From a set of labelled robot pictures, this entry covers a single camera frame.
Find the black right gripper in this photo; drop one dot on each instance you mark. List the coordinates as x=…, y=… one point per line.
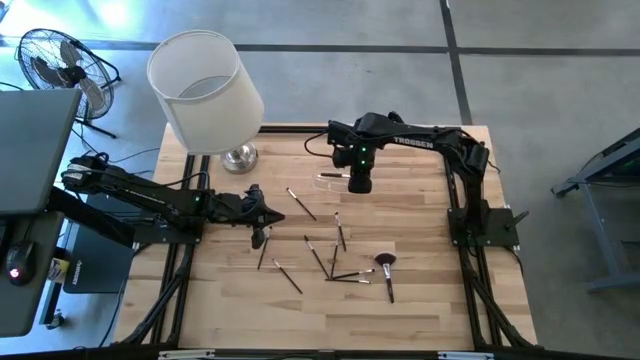
x=362, y=157

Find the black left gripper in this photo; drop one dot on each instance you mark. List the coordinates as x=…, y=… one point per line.
x=240, y=207

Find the clear acrylic brush holder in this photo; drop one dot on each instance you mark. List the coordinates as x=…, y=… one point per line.
x=327, y=186

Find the large black powder brush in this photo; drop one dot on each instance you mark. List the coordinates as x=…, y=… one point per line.
x=386, y=260

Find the black eyeliner pencil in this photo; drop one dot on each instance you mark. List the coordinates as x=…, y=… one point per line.
x=355, y=273

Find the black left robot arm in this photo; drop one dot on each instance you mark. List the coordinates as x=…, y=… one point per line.
x=145, y=195

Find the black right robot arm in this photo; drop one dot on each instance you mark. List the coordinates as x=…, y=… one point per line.
x=425, y=142

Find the white shade silver table lamp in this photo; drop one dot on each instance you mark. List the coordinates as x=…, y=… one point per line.
x=215, y=115

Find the black Husky case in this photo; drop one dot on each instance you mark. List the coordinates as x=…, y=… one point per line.
x=100, y=270

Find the black clamp lever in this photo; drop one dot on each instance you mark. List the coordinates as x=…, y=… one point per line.
x=517, y=220

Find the black diagonal beam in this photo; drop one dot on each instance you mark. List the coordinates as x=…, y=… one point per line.
x=90, y=216

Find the yellow black label tag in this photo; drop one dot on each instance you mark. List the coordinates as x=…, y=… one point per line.
x=60, y=270

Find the black computer mouse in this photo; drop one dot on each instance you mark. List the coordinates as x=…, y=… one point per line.
x=20, y=257

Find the black floor fan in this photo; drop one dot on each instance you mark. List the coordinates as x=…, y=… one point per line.
x=70, y=75

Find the dark grey desk surface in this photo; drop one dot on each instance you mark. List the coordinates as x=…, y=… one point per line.
x=25, y=310

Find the black aluminium table frame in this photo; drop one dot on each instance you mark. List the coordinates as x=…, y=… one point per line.
x=280, y=129

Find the white table edge bracket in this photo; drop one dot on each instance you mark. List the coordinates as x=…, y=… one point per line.
x=186, y=354
x=465, y=355

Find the grey metal table frame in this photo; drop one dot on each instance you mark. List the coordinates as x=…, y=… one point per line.
x=597, y=232

